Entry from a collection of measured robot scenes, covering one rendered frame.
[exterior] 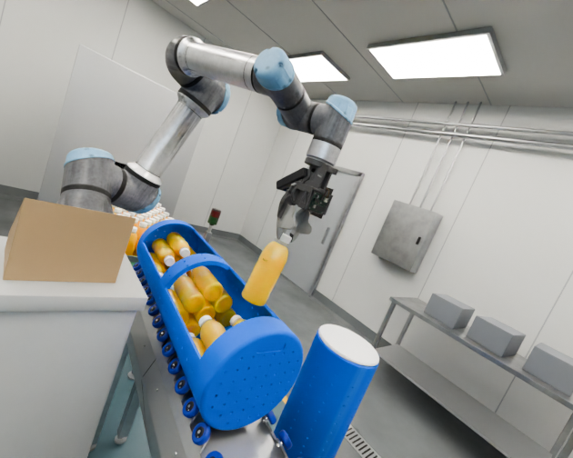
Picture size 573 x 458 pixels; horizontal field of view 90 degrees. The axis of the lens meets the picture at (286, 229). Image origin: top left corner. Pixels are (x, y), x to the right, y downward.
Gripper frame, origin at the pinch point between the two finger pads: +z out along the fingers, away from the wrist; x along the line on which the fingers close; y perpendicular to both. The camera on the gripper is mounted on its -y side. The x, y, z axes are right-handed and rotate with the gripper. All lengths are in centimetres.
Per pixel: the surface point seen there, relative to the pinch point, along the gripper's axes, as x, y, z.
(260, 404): 3.9, 11.4, 42.6
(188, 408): -11.1, 3.4, 48.0
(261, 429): 8, 11, 52
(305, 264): 314, -293, 106
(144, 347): -13, -32, 57
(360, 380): 58, 6, 48
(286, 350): 4.8, 11.3, 26.4
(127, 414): 5, -70, 126
